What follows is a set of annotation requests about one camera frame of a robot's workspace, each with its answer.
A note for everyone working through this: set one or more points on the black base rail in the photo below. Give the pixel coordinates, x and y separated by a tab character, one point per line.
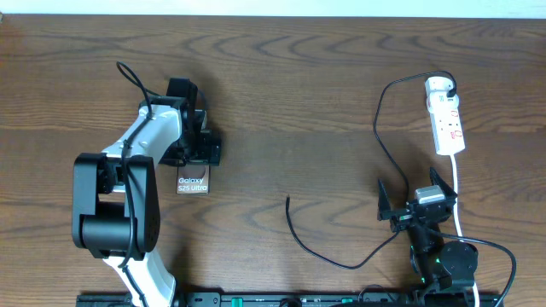
374	298

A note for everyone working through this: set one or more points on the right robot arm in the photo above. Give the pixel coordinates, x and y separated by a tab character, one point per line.
445	267

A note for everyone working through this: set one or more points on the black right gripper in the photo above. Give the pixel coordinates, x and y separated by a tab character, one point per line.
401	218

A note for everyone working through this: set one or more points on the white power strip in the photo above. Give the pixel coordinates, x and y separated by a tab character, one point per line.
446	123

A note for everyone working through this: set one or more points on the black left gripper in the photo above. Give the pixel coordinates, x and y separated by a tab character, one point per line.
211	147

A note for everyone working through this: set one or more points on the white USB charger plug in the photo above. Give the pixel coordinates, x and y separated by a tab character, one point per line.
443	84

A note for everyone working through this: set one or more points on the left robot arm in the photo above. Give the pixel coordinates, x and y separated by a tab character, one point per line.
116	210

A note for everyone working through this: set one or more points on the bronze Galaxy smartphone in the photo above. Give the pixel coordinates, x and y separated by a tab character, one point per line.
193	179

